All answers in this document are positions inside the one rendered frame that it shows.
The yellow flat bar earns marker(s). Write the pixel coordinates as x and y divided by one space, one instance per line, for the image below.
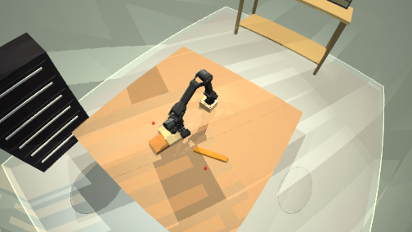
214 155

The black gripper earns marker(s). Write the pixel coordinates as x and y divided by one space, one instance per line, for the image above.
182 130

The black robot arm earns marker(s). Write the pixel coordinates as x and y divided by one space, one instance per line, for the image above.
179 108

